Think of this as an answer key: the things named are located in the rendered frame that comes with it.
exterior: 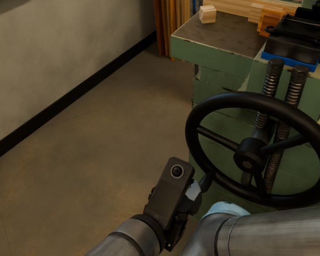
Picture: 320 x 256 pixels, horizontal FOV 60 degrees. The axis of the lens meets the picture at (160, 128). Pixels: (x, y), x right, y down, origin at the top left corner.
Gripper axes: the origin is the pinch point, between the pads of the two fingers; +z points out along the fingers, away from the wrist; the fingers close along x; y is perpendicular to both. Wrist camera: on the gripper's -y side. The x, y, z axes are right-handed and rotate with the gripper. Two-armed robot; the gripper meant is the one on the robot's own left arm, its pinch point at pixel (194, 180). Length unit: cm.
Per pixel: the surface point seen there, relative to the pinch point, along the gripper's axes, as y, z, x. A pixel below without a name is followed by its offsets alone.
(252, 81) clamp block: -22.8, 3.2, 3.7
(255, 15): -35.6, 24.6, -4.7
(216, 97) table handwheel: -19.4, -4.9, 0.3
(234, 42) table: -28.5, 15.9, -5.1
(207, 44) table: -26.5, 12.6, -10.3
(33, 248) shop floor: 76, 15, -63
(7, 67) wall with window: 12, 38, -120
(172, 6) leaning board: -39, 132, -85
